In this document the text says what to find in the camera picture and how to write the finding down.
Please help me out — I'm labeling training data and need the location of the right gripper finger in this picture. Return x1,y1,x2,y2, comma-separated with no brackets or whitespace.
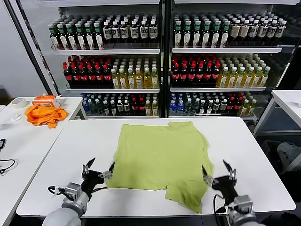
201,164,219,186
222,159,237,181

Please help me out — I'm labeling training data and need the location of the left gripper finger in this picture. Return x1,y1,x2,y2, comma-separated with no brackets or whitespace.
82,157,96,175
98,161,115,181

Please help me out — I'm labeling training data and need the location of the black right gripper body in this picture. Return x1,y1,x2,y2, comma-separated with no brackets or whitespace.
211,175,238,203

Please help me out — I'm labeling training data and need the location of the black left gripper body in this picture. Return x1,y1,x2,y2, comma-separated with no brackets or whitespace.
81,169,106,197

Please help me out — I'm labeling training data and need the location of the green t-shirt with white print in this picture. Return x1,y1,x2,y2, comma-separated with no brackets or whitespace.
106,121,215,214

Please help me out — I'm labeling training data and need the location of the grey bag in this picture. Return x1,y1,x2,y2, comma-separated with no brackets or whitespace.
276,142,301,172

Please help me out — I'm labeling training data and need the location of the white side table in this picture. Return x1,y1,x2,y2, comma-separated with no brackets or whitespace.
0,96,88,226

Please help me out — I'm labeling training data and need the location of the small red cap cola bottle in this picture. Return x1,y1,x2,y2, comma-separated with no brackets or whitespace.
234,97,243,115
227,97,235,115
130,97,138,116
138,97,146,116

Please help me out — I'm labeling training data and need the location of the crumpled orange cloth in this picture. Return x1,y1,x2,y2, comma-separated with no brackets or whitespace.
24,105,68,129

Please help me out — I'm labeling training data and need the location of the orange and white box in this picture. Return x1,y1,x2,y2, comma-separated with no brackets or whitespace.
32,95,62,108

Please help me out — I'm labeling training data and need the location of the yellow juice bottle green label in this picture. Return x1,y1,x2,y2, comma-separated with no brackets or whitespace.
260,66,271,88
216,67,229,88
252,66,263,88
225,67,238,88
150,67,159,89
143,67,152,89
243,66,254,88
135,67,144,89
127,68,136,89
234,67,246,88
111,68,120,89
119,68,127,89

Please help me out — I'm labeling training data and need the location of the beige masking tape roll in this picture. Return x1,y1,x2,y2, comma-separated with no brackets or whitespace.
11,97,31,109

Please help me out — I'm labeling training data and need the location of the white table with metal legs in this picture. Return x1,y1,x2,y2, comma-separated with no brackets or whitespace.
253,89,301,172

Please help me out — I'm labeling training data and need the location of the white store shelf unit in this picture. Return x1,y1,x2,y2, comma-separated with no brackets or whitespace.
4,0,165,120

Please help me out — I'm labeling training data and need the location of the beverage display shelf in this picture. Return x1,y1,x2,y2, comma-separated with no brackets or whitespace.
164,0,301,123

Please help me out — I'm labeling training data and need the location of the dark bottle green cap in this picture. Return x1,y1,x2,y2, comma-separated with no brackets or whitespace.
220,20,231,48
174,20,183,48
211,20,222,48
202,20,212,48
84,22,95,50
183,20,192,48
93,22,104,50
48,23,59,51
75,23,86,50
57,23,68,51
192,20,202,48
66,23,77,51

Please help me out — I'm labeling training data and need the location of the dark bottle blue white label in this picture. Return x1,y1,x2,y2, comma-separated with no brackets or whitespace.
257,20,269,43
111,21,121,43
148,20,158,43
275,20,287,44
248,20,259,42
139,20,149,43
267,20,278,43
103,21,112,43
119,20,129,43
130,20,140,43

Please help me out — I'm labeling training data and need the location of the dark bottle beige label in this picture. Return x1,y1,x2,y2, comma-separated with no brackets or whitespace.
239,20,250,42
230,20,241,42

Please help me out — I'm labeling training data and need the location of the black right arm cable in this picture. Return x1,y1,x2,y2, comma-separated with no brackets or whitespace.
212,194,227,226

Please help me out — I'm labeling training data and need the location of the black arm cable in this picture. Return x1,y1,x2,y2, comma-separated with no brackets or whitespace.
48,185,67,196
212,194,227,226

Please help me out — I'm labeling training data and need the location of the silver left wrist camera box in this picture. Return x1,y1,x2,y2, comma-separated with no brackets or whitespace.
64,182,82,201

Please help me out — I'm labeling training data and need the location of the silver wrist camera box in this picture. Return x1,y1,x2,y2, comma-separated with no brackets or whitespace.
64,182,82,201
231,195,253,214

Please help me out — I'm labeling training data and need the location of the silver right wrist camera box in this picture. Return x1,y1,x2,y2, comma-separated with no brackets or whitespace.
231,195,253,214

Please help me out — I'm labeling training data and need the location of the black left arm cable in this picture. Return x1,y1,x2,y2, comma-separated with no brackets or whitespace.
48,185,67,196

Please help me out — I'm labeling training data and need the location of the thin black table cable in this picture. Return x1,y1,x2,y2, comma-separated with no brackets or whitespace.
0,159,19,175

